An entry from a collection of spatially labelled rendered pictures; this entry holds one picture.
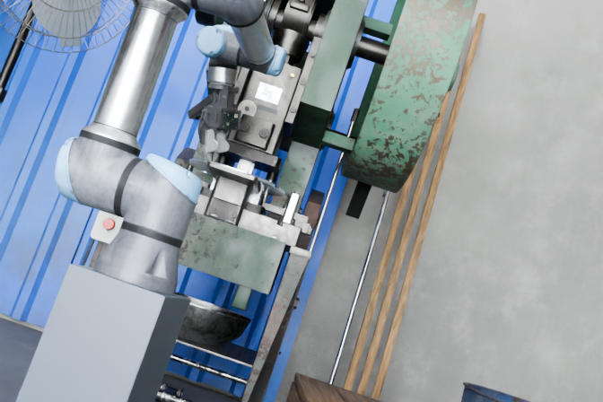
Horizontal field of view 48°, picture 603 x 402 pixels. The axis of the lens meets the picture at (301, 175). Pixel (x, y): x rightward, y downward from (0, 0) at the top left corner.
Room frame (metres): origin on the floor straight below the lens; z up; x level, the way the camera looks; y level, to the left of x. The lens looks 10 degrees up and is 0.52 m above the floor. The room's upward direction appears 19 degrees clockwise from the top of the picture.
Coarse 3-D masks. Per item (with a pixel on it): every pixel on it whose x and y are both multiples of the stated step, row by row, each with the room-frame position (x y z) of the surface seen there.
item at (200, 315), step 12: (192, 300) 2.25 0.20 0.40; (192, 312) 1.93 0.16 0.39; (204, 312) 1.93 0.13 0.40; (216, 312) 1.93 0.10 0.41; (228, 312) 2.22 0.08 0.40; (192, 324) 1.94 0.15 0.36; (204, 324) 1.94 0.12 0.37; (216, 324) 1.95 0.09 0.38; (228, 324) 1.97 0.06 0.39; (240, 324) 2.01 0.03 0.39; (180, 336) 1.98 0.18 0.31; (192, 336) 1.97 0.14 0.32; (204, 336) 1.97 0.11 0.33; (216, 336) 1.98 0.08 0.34; (228, 336) 2.00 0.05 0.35
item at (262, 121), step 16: (288, 64) 2.05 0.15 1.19; (256, 80) 2.00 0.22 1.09; (272, 80) 2.00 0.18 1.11; (288, 80) 2.00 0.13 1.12; (256, 96) 2.00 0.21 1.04; (272, 96) 2.00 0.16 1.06; (288, 96) 2.00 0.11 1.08; (256, 112) 2.00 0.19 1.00; (272, 112) 2.00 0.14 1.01; (240, 128) 1.97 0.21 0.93; (256, 128) 1.97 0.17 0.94; (272, 128) 1.97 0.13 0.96; (256, 144) 1.97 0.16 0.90; (272, 144) 2.00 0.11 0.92
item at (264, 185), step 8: (192, 160) 1.89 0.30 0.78; (200, 160) 1.86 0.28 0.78; (200, 168) 1.98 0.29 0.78; (232, 168) 1.81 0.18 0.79; (256, 176) 1.83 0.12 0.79; (264, 184) 1.87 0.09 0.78; (272, 184) 1.86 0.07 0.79; (264, 192) 2.04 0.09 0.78; (272, 192) 1.98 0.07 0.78; (280, 192) 1.92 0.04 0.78
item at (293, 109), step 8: (320, 40) 1.97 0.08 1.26; (312, 48) 1.97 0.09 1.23; (312, 56) 1.96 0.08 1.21; (304, 64) 1.97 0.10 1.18; (312, 64) 1.97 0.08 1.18; (240, 72) 1.97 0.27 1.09; (248, 72) 1.97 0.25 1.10; (304, 72) 1.97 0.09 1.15; (240, 80) 1.97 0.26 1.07; (304, 80) 1.96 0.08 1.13; (240, 88) 1.97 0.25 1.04; (296, 88) 1.97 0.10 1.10; (304, 88) 1.97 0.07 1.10; (240, 96) 1.99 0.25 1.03; (296, 96) 1.97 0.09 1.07; (296, 104) 1.97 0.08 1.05; (288, 112) 1.97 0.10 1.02; (296, 112) 1.97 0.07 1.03; (288, 120) 1.97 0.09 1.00; (288, 128) 2.04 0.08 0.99
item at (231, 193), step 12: (216, 168) 1.79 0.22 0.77; (228, 168) 1.79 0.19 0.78; (216, 180) 1.91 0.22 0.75; (228, 180) 1.91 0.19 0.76; (240, 180) 1.87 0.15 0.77; (252, 180) 1.79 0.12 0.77; (216, 192) 1.91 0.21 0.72; (228, 192) 1.91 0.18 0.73; (240, 192) 1.91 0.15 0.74; (216, 204) 1.91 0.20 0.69; (228, 204) 1.91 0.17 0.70; (240, 204) 1.91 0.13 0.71; (228, 216) 1.91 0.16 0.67
